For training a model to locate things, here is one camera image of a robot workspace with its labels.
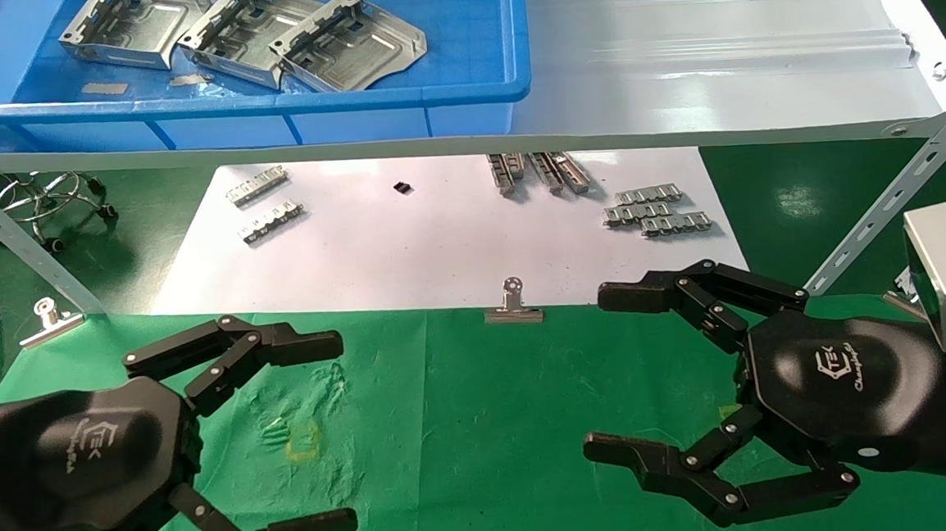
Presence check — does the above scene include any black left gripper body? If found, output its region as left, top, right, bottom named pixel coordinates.
left=0, top=373, right=208, bottom=531

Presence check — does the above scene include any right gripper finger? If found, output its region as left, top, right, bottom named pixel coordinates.
left=580, top=397, right=863, bottom=531
left=594, top=253, right=813, bottom=364

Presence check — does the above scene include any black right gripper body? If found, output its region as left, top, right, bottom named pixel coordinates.
left=741, top=301, right=946, bottom=481

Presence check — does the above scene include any silver stamped metal bracket plate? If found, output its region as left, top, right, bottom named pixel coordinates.
left=266, top=0, right=430, bottom=97
left=56, top=0, right=216, bottom=76
left=176, top=0, right=330, bottom=97

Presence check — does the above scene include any silver binder clip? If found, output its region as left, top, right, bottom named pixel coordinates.
left=881, top=266, right=929, bottom=325
left=17, top=295, right=87, bottom=351
left=482, top=275, right=544, bottom=326

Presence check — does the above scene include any grey perforated shelf upright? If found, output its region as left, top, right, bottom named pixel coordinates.
left=0, top=147, right=107, bottom=321
left=791, top=82, right=946, bottom=297

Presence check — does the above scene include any grey metal shelf board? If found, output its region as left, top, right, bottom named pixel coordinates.
left=0, top=0, right=946, bottom=195

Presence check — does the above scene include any green table cloth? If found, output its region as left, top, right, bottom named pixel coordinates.
left=0, top=261, right=946, bottom=531

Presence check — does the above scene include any stool wheeled base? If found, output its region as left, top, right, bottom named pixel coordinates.
left=0, top=167, right=120, bottom=256

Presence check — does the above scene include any blue plastic bin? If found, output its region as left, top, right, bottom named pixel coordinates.
left=0, top=0, right=534, bottom=164

